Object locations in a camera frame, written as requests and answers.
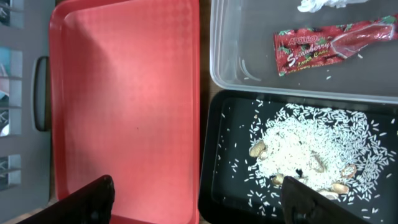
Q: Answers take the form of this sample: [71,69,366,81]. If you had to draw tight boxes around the black plastic tray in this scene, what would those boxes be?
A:
[198,90,397,223]

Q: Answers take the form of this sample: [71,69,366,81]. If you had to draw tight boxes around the crumpled white tissue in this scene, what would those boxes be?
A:
[297,0,369,13]

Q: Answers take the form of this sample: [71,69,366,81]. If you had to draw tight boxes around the red plastic tray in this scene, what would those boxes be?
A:
[49,0,200,223]

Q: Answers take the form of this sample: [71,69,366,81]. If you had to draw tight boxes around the red snack wrapper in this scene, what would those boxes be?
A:
[273,14,397,77]

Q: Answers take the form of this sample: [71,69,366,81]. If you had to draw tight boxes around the clear plastic bin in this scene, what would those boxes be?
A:
[210,0,397,104]

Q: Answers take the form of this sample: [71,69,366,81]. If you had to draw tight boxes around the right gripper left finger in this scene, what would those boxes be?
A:
[18,175,115,224]

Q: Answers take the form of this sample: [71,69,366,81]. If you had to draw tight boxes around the rice and peanut scraps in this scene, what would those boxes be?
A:
[217,99,398,220]

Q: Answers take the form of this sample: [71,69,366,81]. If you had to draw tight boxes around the grey plastic dishwasher rack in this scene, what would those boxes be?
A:
[1,0,55,222]

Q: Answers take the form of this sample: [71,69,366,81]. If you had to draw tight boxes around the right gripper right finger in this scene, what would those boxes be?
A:
[280,177,367,224]

